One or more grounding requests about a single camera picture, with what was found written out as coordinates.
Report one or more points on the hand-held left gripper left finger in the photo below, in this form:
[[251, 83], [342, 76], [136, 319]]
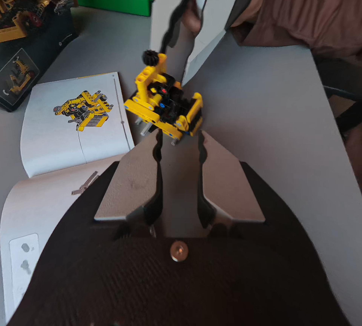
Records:
[[133, 187]]

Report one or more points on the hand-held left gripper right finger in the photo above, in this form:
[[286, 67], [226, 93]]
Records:
[[229, 187]]

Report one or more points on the yellow black lego model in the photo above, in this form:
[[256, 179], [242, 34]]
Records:
[[147, 105]]

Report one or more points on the person's right forearm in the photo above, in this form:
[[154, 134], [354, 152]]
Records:
[[311, 6]]

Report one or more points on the lego instruction booklet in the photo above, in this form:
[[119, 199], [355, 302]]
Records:
[[56, 144]]

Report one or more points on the dark lego set box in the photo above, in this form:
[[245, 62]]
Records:
[[42, 48]]

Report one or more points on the person's right hand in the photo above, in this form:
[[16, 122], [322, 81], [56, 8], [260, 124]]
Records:
[[253, 11]]

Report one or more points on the black office chair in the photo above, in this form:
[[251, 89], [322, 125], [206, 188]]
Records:
[[339, 76]]

